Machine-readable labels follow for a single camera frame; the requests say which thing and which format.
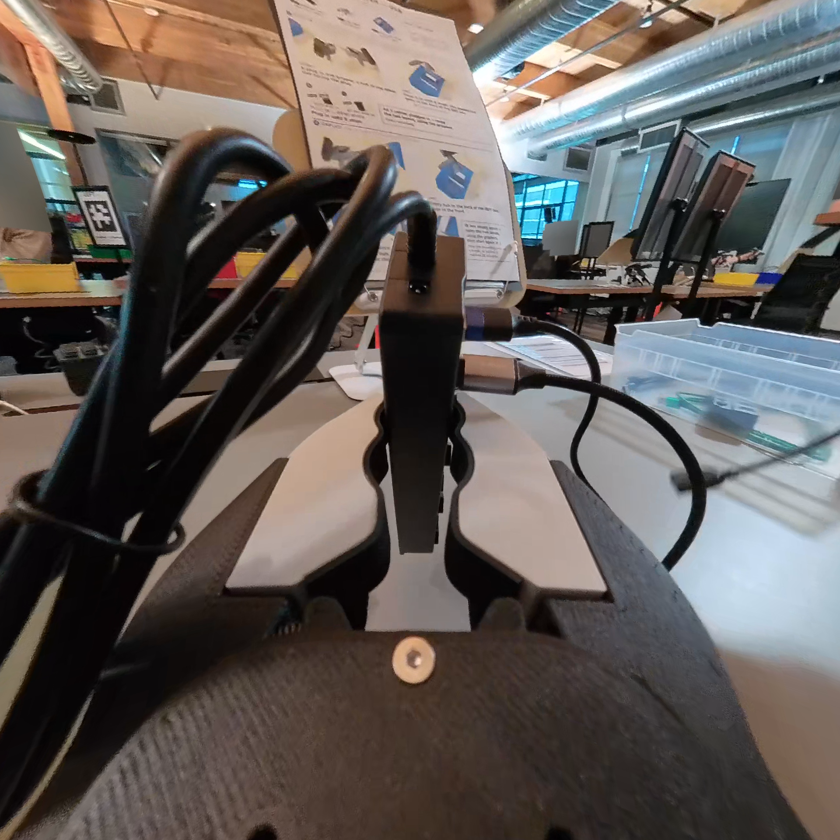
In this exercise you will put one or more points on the printed instruction sheet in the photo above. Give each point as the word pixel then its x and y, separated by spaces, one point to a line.
pixel 400 98

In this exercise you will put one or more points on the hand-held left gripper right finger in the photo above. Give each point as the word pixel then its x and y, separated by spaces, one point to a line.
pixel 525 512

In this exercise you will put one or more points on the black battery charger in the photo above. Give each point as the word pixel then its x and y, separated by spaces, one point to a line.
pixel 79 364

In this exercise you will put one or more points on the black office chair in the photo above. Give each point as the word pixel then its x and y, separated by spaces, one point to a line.
pixel 800 295

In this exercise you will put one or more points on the white paper sheet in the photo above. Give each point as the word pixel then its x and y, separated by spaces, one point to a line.
pixel 551 354

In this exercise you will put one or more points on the small yellow bin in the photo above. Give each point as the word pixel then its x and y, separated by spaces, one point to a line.
pixel 39 277
pixel 262 264

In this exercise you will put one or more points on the fiducial marker sign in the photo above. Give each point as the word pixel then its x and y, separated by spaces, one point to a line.
pixel 100 216

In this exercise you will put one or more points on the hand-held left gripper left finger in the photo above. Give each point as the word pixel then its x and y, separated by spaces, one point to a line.
pixel 315 512

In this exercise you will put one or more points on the silver air duct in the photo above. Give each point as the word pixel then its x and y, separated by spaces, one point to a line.
pixel 656 79

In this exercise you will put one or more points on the white stand base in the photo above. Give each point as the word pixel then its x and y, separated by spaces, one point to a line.
pixel 354 380

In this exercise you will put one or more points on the red bin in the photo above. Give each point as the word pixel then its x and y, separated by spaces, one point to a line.
pixel 224 269

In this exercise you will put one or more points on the wide black monitor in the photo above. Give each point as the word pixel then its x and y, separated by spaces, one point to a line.
pixel 764 213

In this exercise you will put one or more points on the clear plastic bin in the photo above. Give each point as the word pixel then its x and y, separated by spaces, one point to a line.
pixel 735 367

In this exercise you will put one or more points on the black usb hub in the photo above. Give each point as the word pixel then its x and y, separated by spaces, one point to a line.
pixel 420 394

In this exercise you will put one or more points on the tall black monitor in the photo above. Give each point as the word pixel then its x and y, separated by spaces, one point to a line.
pixel 718 203
pixel 666 197

